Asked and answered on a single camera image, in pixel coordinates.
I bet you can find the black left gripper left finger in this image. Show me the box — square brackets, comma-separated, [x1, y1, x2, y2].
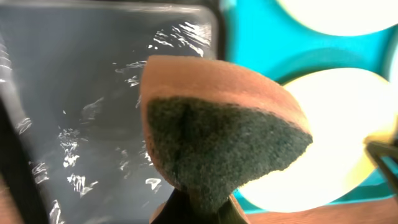
[150, 189, 194, 224]

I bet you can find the light blue plate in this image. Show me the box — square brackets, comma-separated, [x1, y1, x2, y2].
[386, 45, 397, 85]

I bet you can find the yellow plate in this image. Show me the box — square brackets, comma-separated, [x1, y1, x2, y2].
[239, 68, 397, 213]
[277, 0, 397, 36]

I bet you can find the black water basin tray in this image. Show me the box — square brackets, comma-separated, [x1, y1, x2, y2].
[1, 1, 223, 223]

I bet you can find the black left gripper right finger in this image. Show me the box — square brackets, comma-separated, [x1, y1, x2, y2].
[218, 195, 249, 224]

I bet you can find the orange green scrub sponge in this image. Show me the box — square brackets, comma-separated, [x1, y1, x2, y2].
[140, 55, 313, 214]

